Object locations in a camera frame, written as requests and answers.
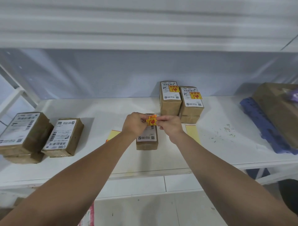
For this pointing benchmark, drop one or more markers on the person's left hand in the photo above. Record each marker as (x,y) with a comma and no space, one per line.
(135,125)

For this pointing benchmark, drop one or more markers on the person's right hand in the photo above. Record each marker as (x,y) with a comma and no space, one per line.
(171,128)

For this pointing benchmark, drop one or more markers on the small brown cardboard box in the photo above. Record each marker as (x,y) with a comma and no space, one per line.
(60,135)
(146,145)
(192,110)
(170,103)
(189,119)
(170,113)

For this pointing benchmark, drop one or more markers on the yellow red square sticker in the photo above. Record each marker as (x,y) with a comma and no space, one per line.
(174,89)
(195,95)
(151,121)

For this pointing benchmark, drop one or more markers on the white metal shelf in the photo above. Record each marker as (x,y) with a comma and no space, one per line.
(104,109)

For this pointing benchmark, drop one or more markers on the stack of labelled brown parcels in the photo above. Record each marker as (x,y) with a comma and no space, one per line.
(21,128)

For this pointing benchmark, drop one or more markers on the person's right forearm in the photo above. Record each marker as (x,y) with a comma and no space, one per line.
(228,186)

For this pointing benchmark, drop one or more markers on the person's left forearm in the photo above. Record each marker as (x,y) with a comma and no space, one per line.
(69,186)

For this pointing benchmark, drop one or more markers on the blue plastic pallet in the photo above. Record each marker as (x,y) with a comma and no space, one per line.
(256,116)

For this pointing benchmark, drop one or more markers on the blue plastic crate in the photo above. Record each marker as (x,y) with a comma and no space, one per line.
(252,173)

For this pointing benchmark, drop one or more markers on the pink paper scrap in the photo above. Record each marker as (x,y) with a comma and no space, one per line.
(89,216)

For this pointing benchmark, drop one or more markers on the large brown carton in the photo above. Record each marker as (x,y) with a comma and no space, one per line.
(277,111)

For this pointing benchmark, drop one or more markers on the purple plastic packet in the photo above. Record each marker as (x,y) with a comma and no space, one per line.
(294,96)

